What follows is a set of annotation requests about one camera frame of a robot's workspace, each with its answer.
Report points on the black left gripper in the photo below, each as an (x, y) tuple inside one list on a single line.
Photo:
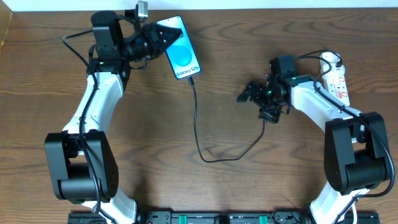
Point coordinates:
[(152, 39)]

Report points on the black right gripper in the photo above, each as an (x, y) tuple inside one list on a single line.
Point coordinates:
[(261, 98)]

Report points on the blue Galaxy smartphone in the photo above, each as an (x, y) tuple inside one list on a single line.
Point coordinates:
[(181, 54)]

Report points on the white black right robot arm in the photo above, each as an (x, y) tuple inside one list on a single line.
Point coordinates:
[(357, 160)]

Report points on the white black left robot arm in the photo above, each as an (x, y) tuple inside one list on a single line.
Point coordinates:
[(82, 167)]

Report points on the white power strip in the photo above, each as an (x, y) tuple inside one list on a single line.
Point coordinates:
[(336, 86)]

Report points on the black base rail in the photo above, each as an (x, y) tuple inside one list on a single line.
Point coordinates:
[(165, 217)]

